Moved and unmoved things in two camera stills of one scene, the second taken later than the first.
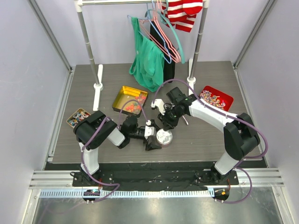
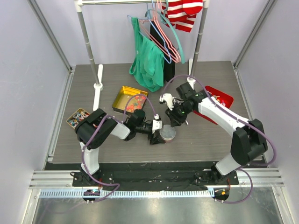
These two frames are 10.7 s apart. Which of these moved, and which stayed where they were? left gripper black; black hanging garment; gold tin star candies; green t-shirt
Moved: left gripper black
Stayed: gold tin star candies; green t-shirt; black hanging garment
